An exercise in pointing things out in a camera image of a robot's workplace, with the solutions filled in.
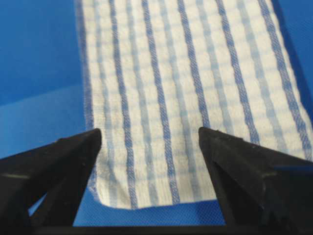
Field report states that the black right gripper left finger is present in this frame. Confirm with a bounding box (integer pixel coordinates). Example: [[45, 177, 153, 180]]
[[0, 128, 102, 229]]

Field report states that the white blue striped towel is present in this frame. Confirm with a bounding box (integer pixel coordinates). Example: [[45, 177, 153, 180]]
[[75, 0, 313, 209]]

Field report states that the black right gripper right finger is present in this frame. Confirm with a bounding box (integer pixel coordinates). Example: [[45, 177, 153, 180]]
[[199, 127, 313, 230]]

